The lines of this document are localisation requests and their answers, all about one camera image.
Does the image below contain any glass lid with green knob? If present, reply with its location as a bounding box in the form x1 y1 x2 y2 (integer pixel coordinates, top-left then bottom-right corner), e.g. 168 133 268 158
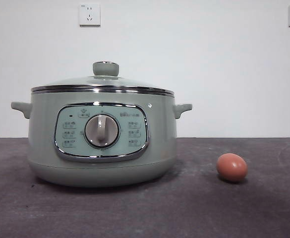
31 60 175 96

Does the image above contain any brown egg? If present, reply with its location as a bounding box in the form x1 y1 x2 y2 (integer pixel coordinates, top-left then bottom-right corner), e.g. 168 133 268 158
216 153 248 184

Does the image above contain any pale green electric cooking pot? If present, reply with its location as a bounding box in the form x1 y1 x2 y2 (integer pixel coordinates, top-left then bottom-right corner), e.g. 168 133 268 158
10 89 193 188

